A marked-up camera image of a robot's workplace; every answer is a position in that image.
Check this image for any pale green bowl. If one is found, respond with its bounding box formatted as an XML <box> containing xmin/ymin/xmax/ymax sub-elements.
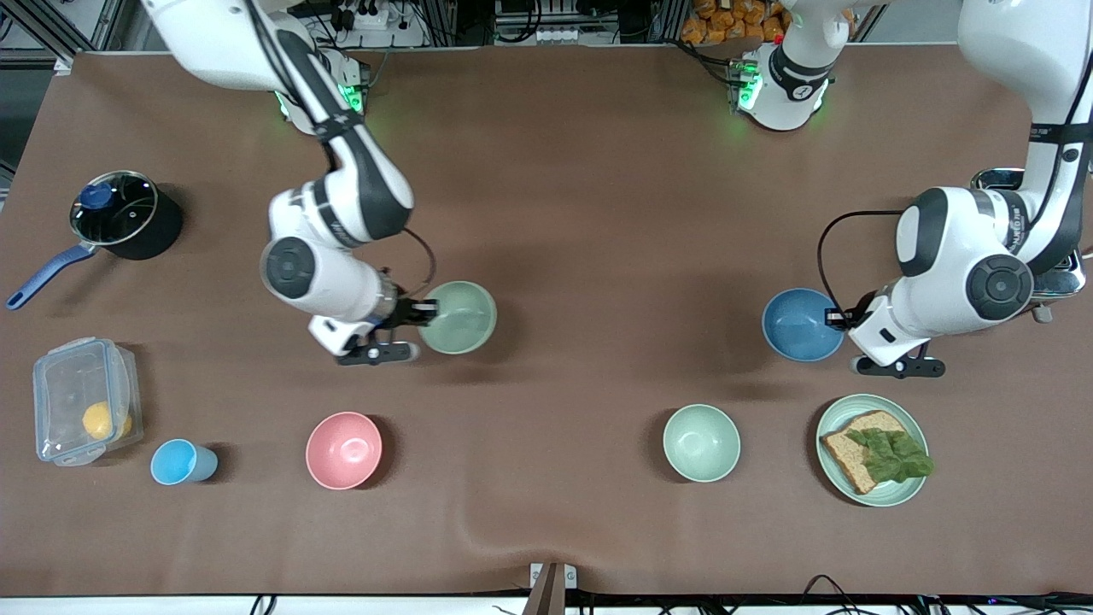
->
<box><xmin>418</xmin><ymin>280</ymin><xmax>499</xmax><ymax>356</ymax></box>
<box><xmin>663</xmin><ymin>403</ymin><xmax>742</xmax><ymax>484</ymax></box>

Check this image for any blue bowl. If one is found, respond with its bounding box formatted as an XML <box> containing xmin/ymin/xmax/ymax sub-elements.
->
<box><xmin>761</xmin><ymin>288</ymin><xmax>848</xmax><ymax>364</ymax></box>

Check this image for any pink bowl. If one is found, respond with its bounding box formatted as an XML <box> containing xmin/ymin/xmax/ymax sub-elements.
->
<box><xmin>306</xmin><ymin>411</ymin><xmax>384</xmax><ymax>491</ymax></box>

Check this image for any green lettuce leaf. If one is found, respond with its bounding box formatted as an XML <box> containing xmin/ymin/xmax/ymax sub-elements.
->
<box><xmin>845</xmin><ymin>427</ymin><xmax>936</xmax><ymax>484</ymax></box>

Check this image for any brown bread slice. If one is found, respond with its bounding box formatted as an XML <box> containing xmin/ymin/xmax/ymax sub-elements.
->
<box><xmin>820</xmin><ymin>410</ymin><xmax>911</xmax><ymax>496</ymax></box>

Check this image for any brown table cover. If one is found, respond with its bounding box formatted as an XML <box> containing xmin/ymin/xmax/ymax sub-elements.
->
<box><xmin>0</xmin><ymin>44</ymin><xmax>1093</xmax><ymax>599</ymax></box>

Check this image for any green plate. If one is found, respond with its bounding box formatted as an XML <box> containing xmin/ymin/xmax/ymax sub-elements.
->
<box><xmin>815</xmin><ymin>393</ymin><xmax>931</xmax><ymax>508</ymax></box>

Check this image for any beige metal toaster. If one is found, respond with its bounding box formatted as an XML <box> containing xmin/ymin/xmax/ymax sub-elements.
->
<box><xmin>970</xmin><ymin>167</ymin><xmax>1088</xmax><ymax>325</ymax></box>

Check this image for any blue plastic cup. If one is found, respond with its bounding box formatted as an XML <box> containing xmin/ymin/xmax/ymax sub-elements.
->
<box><xmin>150</xmin><ymin>438</ymin><xmax>219</xmax><ymax>487</ymax></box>

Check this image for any glass lid blue knob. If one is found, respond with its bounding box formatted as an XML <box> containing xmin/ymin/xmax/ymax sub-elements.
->
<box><xmin>70</xmin><ymin>171</ymin><xmax>160</xmax><ymax>247</ymax></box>

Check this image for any yellow fruit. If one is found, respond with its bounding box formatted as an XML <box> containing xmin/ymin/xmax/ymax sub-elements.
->
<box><xmin>82</xmin><ymin>401</ymin><xmax>134</xmax><ymax>442</ymax></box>

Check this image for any clear plastic lidded container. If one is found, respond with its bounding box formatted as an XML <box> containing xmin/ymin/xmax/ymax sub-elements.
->
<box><xmin>32</xmin><ymin>337</ymin><xmax>144</xmax><ymax>468</ymax></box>

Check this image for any white power strip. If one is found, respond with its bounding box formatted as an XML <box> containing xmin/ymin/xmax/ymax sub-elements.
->
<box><xmin>328</xmin><ymin>0</ymin><xmax>412</xmax><ymax>49</ymax></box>

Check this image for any bag of orange buns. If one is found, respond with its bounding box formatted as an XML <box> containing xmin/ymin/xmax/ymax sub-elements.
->
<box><xmin>680</xmin><ymin>0</ymin><xmax>792</xmax><ymax>46</ymax></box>

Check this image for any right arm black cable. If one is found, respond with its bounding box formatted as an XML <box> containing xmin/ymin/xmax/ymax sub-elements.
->
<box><xmin>400</xmin><ymin>225</ymin><xmax>438</xmax><ymax>302</ymax></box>

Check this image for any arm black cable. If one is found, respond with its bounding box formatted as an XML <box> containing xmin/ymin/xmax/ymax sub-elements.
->
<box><xmin>816</xmin><ymin>208</ymin><xmax>908</xmax><ymax>327</ymax></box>
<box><xmin>400</xmin><ymin>225</ymin><xmax>438</xmax><ymax>302</ymax></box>

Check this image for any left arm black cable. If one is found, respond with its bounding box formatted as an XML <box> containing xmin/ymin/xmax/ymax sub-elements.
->
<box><xmin>816</xmin><ymin>208</ymin><xmax>908</xmax><ymax>327</ymax></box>

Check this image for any black pot blue handle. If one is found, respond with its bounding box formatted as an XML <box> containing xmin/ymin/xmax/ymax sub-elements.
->
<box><xmin>6</xmin><ymin>170</ymin><xmax>184</xmax><ymax>311</ymax></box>

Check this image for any black looped floor cable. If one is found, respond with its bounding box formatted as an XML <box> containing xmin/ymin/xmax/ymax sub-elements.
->
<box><xmin>801</xmin><ymin>573</ymin><xmax>865</xmax><ymax>615</ymax></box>

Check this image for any metal table edge bracket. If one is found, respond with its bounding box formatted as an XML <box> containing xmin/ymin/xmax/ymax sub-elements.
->
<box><xmin>523</xmin><ymin>561</ymin><xmax>578</xmax><ymax>615</ymax></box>

